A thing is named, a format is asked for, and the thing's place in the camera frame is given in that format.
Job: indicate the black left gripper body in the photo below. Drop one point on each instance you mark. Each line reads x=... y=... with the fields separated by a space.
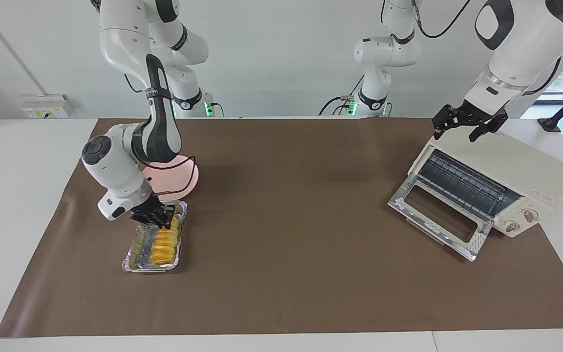
x=474 y=113

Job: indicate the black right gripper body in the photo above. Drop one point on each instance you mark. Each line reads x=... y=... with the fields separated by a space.
x=147 y=210

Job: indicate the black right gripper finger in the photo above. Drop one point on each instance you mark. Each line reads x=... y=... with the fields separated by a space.
x=169 y=215
x=155 y=223

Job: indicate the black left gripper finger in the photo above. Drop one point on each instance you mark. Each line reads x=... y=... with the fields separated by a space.
x=445 y=116
x=491 y=123

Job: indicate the sliced golden bread loaf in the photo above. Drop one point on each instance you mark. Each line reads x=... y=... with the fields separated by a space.
x=164 y=244

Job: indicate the silver foil baking tray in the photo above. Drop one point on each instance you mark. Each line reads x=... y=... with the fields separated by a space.
x=137 y=254

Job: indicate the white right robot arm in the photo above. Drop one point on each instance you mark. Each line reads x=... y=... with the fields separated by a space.
x=115 y=171

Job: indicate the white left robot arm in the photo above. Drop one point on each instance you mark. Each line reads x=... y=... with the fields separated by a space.
x=530 y=49

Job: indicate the cream toaster oven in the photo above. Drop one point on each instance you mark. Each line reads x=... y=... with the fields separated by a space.
x=516 y=161

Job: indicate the glass oven door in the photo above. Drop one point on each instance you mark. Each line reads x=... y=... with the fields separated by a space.
x=411 y=203

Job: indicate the cream oven knob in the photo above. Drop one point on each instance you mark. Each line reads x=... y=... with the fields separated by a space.
x=530 y=214
x=511 y=226

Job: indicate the pink round plate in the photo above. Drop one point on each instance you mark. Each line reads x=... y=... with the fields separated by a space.
x=184 y=183

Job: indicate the brown table mat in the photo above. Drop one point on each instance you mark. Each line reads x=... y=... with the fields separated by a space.
x=311 y=283

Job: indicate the white wall socket box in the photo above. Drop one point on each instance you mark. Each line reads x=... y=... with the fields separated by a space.
x=47 y=105

